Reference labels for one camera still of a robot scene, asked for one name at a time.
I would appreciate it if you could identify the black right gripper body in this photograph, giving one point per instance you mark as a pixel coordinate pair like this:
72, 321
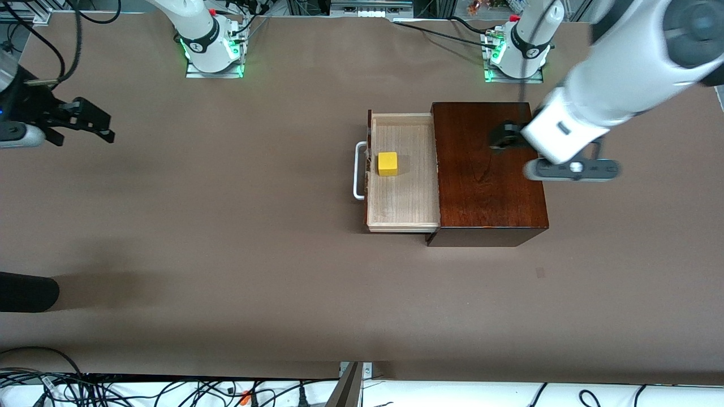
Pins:
35, 108

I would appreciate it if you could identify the yellow block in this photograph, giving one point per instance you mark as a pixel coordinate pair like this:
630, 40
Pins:
387, 164

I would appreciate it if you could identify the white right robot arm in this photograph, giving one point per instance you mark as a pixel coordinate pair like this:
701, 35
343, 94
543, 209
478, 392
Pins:
189, 14

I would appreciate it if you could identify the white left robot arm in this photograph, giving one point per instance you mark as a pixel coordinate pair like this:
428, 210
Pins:
622, 73

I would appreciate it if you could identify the dark brown wooden cabinet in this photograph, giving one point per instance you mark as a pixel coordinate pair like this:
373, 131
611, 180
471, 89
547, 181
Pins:
481, 198

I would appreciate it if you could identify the copper fittings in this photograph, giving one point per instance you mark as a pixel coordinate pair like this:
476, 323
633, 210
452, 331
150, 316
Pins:
478, 7

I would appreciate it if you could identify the black ribbed cylinder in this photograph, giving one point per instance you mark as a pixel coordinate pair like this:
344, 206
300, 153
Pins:
28, 291

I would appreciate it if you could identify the white power strip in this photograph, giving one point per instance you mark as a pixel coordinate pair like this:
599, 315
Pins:
370, 12

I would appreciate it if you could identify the dark diagonal strut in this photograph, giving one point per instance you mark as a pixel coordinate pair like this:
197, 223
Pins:
346, 393

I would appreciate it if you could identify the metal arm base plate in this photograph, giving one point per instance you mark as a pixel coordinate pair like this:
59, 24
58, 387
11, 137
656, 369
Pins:
534, 79
195, 73

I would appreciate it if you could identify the aluminium frame profile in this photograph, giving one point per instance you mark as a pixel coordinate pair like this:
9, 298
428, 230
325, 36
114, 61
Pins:
25, 11

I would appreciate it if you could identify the small aluminium bracket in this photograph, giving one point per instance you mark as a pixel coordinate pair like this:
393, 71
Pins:
367, 370

